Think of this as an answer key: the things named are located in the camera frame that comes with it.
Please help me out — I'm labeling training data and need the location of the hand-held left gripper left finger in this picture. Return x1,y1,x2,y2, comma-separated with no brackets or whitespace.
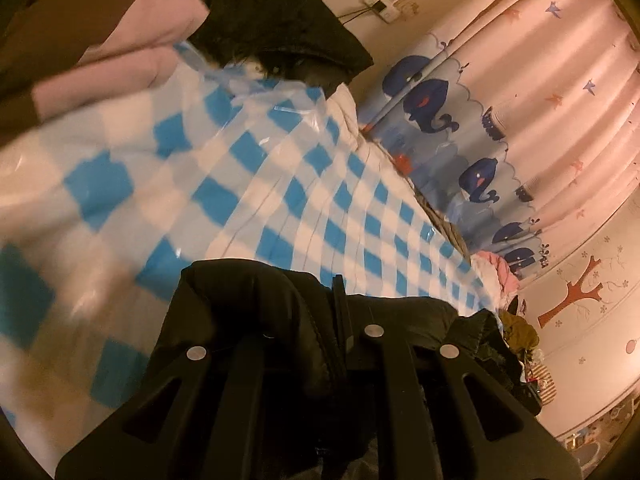
55,330,321,480

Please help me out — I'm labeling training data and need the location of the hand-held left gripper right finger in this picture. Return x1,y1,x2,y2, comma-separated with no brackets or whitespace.
320,274,583,480

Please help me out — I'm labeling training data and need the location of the black puffer jacket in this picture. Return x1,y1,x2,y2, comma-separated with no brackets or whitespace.
150,259,543,480

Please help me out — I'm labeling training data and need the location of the brown crumpled cloth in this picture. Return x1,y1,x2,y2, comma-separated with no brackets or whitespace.
500,310,541,356

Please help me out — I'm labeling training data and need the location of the red striped cloth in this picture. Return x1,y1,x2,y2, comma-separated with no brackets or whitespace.
525,365,556,403

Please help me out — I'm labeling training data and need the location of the pink cloth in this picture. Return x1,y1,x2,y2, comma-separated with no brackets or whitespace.
472,251,521,296

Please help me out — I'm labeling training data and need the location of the blue white checkered bed cover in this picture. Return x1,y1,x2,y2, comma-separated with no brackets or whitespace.
0,42,501,480

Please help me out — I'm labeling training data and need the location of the white cloth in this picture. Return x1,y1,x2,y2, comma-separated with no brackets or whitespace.
325,85,371,151

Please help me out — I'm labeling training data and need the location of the whale print curtain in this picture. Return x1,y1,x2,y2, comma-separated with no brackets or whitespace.
357,0,640,281

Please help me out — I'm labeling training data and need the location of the dark hooded jacket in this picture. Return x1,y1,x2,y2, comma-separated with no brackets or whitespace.
189,0,375,76

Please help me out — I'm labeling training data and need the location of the pink brown folded blanket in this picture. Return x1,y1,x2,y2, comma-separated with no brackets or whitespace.
0,0,211,133

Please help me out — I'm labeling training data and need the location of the black cable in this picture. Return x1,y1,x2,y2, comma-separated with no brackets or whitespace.
337,5,373,23

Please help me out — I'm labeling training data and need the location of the white wall socket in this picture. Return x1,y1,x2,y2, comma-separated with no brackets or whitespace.
362,0,406,23

